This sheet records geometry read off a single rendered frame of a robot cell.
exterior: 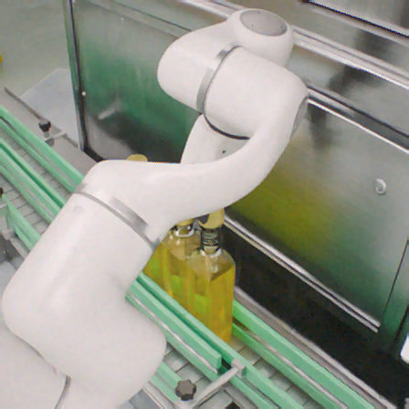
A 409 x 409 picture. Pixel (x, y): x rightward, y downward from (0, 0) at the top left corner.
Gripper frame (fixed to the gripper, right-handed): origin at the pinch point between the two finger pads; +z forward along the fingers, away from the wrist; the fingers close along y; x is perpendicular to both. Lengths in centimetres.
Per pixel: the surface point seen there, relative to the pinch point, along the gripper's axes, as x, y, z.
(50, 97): -106, -36, 73
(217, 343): 11.5, 4.1, 20.1
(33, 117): -80, -15, 53
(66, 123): -86, -31, 68
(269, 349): 16.9, -3.6, 23.3
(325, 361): 24.3, -16.1, 34.0
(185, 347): 7.3, 5.7, 26.5
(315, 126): 3.9, -12.6, -10.9
